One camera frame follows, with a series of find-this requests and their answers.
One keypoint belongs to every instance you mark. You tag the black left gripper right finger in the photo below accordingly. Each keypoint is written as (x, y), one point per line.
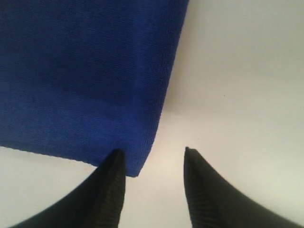
(215, 203)

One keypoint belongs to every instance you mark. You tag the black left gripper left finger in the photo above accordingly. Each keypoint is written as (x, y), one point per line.
(96, 203)

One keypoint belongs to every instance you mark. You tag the blue towel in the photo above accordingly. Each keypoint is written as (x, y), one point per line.
(79, 78)

